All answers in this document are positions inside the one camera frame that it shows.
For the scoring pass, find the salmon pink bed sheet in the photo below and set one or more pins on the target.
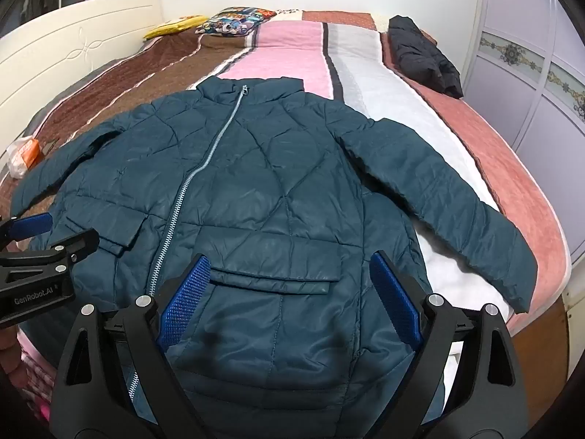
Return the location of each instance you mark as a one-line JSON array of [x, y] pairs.
[[502, 155]]

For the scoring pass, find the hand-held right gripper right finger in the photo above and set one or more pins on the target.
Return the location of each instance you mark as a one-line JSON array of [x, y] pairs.
[[395, 299]]

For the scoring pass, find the white patterned pillow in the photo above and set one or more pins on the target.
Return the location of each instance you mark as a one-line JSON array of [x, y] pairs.
[[289, 13]]

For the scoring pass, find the yellow pillow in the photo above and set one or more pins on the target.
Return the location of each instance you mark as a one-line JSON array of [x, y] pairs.
[[176, 26]]

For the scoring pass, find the lilac sliding door wardrobe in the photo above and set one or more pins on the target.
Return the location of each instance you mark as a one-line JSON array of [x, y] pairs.
[[516, 100]]

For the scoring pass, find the teal quilted puffer jacket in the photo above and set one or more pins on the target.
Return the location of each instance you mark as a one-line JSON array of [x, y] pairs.
[[274, 183]]

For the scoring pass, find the black puffer jacket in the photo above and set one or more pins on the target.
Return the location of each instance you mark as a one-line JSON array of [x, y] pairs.
[[420, 55]]

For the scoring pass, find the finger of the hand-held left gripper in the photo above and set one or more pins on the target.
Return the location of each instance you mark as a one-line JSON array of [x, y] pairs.
[[29, 226], [68, 249]]

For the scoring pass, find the striped brown pink white blanket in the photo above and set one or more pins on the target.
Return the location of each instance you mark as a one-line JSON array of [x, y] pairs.
[[283, 50]]

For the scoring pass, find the orange white plastic bag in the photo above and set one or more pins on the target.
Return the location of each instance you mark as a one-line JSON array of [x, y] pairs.
[[23, 155]]

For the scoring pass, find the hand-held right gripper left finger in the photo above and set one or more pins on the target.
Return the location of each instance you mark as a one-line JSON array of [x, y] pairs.
[[185, 304]]

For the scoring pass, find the person's left forearm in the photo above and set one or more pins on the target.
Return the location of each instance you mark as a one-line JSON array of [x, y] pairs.
[[8, 350]]

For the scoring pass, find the colourful printed pillow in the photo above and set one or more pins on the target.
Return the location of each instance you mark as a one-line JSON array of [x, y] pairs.
[[233, 20]]

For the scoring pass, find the cream bed headboard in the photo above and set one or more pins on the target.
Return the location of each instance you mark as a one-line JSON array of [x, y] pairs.
[[68, 41]]

